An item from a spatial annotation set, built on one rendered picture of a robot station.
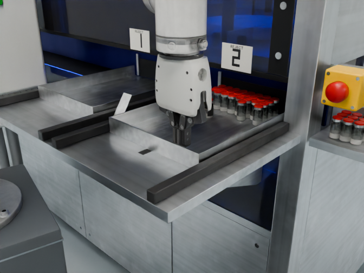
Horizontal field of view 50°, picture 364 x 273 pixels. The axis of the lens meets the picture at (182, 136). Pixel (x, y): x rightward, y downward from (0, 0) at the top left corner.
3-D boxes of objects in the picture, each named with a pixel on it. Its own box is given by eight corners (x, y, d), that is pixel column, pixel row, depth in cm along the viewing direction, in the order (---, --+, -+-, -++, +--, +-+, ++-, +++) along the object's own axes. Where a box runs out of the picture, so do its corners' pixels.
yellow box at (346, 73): (335, 96, 82) (340, 62, 80) (370, 103, 78) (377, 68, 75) (318, 104, 77) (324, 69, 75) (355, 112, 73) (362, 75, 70)
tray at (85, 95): (134, 75, 130) (134, 64, 128) (192, 90, 113) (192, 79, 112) (39, 97, 107) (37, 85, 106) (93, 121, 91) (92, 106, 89)
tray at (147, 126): (210, 97, 107) (210, 85, 106) (295, 121, 91) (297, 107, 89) (109, 131, 85) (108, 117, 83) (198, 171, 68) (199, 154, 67)
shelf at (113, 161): (125, 78, 134) (124, 72, 133) (316, 132, 89) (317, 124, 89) (-19, 112, 102) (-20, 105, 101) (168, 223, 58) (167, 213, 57)
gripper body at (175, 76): (219, 47, 64) (217, 111, 69) (175, 40, 71) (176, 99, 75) (188, 54, 59) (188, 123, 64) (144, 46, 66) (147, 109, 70)
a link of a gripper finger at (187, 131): (201, 114, 69) (201, 148, 71) (188, 110, 71) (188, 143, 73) (189, 119, 67) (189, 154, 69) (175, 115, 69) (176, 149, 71)
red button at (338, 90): (330, 97, 77) (333, 77, 75) (350, 101, 74) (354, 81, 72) (321, 101, 74) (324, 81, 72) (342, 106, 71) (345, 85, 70)
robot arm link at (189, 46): (219, 34, 64) (218, 52, 65) (180, 28, 70) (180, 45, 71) (184, 40, 58) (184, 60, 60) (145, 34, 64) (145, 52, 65)
